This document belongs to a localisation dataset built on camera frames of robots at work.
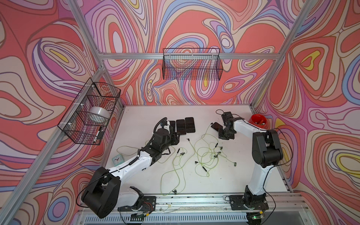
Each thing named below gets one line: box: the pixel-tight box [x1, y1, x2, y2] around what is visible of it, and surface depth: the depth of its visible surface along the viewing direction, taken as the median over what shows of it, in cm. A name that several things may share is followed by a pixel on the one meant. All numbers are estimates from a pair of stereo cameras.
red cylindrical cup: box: [248, 113, 268, 130], surface depth 97 cm
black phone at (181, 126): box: [176, 119, 187, 135], surface depth 110 cm
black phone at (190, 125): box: [184, 117, 196, 134], surface depth 110 cm
